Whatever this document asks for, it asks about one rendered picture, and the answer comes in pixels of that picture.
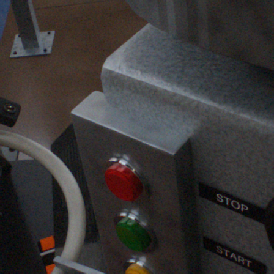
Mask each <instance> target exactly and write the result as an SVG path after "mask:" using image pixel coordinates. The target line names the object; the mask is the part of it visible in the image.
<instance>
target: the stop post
mask: <svg viewBox="0 0 274 274"><path fill-rule="evenodd" d="M10 2H11V4H12V8H13V12H14V14H15V21H16V24H17V28H18V31H19V34H15V39H14V41H13V45H12V52H11V55H10V58H17V57H30V56H43V55H49V54H51V49H52V46H53V40H54V33H55V31H45V32H39V29H38V23H37V19H36V15H35V11H34V6H33V4H32V0H10Z"/></svg>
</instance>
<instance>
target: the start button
mask: <svg viewBox="0 0 274 274"><path fill-rule="evenodd" d="M116 234H117V236H118V238H119V240H120V241H121V242H122V243H123V244H124V245H125V246H127V247H128V248H130V249H131V250H134V251H145V249H146V248H147V247H148V246H149V241H148V238H147V236H146V235H145V233H144V231H143V230H142V229H141V228H140V227H139V226H137V225H136V224H134V223H133V222H131V221H127V220H120V221H119V222H118V223H117V224H116Z"/></svg>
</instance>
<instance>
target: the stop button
mask: <svg viewBox="0 0 274 274"><path fill-rule="evenodd" d="M105 181H106V184H107V186H108V188H109V189H110V190H111V192H112V193H114V194H115V195H116V196H117V197H118V198H120V199H123V200H125V201H135V200H136V199H137V198H138V197H139V196H140V194H141V189H140V187H139V184H138V182H137V181H136V179H135V178H134V177H133V176H132V175H131V174H130V173H129V172H128V171H126V170H125V169H123V168H121V167H118V166H111V167H110V168H108V169H107V170H106V172H105Z"/></svg>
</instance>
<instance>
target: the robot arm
mask: <svg viewBox="0 0 274 274"><path fill-rule="evenodd" d="M20 111H21V106H20V105H19V104H17V103H14V102H11V101H10V100H8V99H5V98H2V97H0V124H3V125H5V126H8V127H10V128H12V127H13V126H14V125H15V123H16V121H17V119H18V116H19V114H20Z"/></svg>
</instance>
